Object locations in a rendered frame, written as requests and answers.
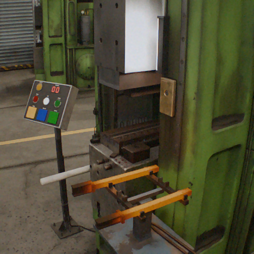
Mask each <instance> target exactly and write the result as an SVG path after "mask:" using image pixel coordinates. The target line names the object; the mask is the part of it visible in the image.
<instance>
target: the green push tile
mask: <svg viewBox="0 0 254 254"><path fill-rule="evenodd" d="M59 114H60V113H57V112H53V111H50V114H49V117H48V121H47V122H48V123H52V124H55V125H56V124H57V120H58V117H59Z"/></svg>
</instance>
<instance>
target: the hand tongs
mask: <svg viewBox="0 0 254 254"><path fill-rule="evenodd" d="M153 225H154V226H156V227H157V228H159V229H160V230H162V231H163V232H164V233H166V234H167V235H169V236H170V237H171V238H172V239H174V240H175V241H177V242H178V243H179V244H181V245H182V246H183V247H185V248H186V249H187V250H188V251H190V252H191V253H193V254H197V253H196V252H195V251H193V250H192V249H191V248H189V247H188V246H186V245H185V244H184V243H182V242H181V241H180V240H178V239H177V238H175V237H174V236H173V235H171V234H170V233H169V232H167V231H166V230H165V229H163V228H162V227H160V226H159V225H157V224H155V223H153V222H152V223H151V228H152V229H153V230H154V231H155V232H157V233H158V234H159V235H160V236H162V237H163V238H164V239H165V240H167V241H168V242H170V243H171V244H172V245H173V246H175V247H176V248H177V249H179V250H180V251H181V252H183V253H184V254H189V253H187V252H186V251H184V250H183V249H182V248H181V247H179V246H178V245H176V244H175V243H174V242H172V241H171V240H170V239H169V238H167V237H166V236H165V235H163V234H162V233H161V232H159V231H158V230H157V229H156V228H155V227H154V226H153Z"/></svg>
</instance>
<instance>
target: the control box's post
mask: <svg viewBox="0 0 254 254"><path fill-rule="evenodd" d="M54 133H55V141H56V155H57V164H58V173H63V172H64V163H63V153H62V141H61V129H58V128H55V127H54ZM59 186H60V194H61V203H62V204H66V203H67V199H66V187H65V179H63V180H60V181H59ZM62 213H63V220H64V223H65V229H67V227H66V221H68V224H69V219H68V208H67V205H64V206H63V205H62Z"/></svg>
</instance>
